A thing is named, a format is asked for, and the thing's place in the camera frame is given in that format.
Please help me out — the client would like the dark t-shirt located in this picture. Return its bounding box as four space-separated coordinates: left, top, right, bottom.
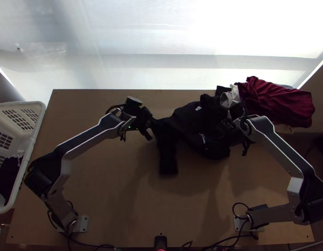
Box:
150 92 246 176

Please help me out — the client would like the white garment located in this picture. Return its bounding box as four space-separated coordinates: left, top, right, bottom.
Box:
220 83 245 118

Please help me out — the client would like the maroon garment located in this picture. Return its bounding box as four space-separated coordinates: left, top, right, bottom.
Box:
234 76 316 128

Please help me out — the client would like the white laundry basket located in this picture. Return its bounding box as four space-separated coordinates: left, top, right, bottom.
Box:
0 101 46 215

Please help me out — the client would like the dark garment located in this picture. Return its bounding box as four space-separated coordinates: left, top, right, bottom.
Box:
0 154 23 207

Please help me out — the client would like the black cable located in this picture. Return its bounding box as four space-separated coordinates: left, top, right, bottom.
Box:
181 233 259 250
232 202 256 223

